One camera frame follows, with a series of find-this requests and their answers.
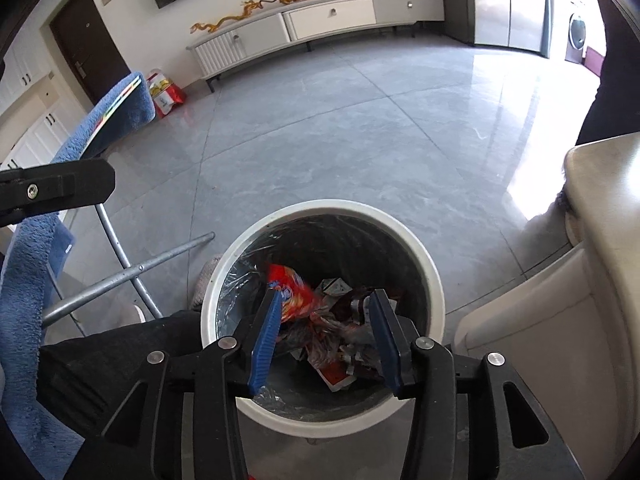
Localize white shoe cabinet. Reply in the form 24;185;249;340
1;39;85;168

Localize trash in bin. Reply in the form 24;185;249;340
274;278;382;392

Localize folding table metal legs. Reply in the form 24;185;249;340
41;204;216;328

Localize blue shaggy carpet cloth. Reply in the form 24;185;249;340
1;72;155;479

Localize white round trash bin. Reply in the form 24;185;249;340
201;200;445;439

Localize beige sofa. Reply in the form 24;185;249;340
452;133;639;479

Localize dark brown entrance door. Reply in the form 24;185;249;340
50;0;130;104

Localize golden dragon figurine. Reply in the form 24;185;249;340
190;0;268;34

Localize washing machine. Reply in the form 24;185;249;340
565;0;588;64

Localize grey fluffy slipper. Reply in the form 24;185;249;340
190;255;221;312

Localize white tv cabinet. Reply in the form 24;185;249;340
186;0;445;84

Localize red snack bag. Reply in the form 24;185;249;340
267;263;321;323

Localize red white shopping bag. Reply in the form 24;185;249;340
145;68;186;118

